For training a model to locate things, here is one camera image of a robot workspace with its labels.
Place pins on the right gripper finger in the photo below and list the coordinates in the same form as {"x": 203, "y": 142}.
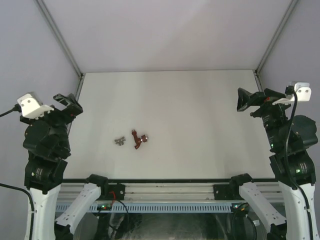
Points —
{"x": 258, "y": 113}
{"x": 245, "y": 99}

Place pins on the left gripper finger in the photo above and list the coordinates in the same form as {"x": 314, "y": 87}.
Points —
{"x": 72, "y": 107}
{"x": 62, "y": 99}

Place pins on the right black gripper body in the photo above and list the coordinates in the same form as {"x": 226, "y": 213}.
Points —
{"x": 272, "y": 115}

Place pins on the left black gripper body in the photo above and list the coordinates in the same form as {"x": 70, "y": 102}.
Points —
{"x": 58, "y": 117}

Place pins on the silver tee pipe fitting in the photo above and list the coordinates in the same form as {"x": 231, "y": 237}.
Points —
{"x": 120, "y": 141}

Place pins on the brown water faucet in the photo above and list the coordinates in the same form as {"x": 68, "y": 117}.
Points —
{"x": 139, "y": 139}

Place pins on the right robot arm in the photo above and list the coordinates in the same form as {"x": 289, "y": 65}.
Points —
{"x": 289, "y": 138}

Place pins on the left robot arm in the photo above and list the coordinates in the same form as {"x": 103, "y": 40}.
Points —
{"x": 46, "y": 140}

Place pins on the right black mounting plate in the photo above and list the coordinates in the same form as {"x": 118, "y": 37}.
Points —
{"x": 223, "y": 192}

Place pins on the black mounting plate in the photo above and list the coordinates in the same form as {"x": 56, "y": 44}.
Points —
{"x": 116, "y": 192}
{"x": 223, "y": 192}

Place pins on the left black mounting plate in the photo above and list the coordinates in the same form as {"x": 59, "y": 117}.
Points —
{"x": 116, "y": 192}

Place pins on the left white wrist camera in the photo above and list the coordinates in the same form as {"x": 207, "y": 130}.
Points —
{"x": 32, "y": 108}

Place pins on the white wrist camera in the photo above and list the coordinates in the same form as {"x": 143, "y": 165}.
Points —
{"x": 295, "y": 92}
{"x": 32, "y": 108}

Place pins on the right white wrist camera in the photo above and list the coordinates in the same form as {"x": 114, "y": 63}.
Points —
{"x": 295, "y": 92}

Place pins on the blue slotted cable duct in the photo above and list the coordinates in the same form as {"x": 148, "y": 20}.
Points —
{"x": 207, "y": 207}

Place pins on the left aluminium frame post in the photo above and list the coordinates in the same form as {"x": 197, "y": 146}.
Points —
{"x": 53, "y": 27}

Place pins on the aluminium frame post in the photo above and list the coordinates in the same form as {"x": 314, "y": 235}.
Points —
{"x": 272, "y": 43}
{"x": 53, "y": 27}

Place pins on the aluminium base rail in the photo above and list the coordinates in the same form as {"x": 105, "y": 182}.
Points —
{"x": 171, "y": 192}

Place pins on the right aluminium frame post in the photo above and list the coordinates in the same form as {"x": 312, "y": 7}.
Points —
{"x": 272, "y": 43}

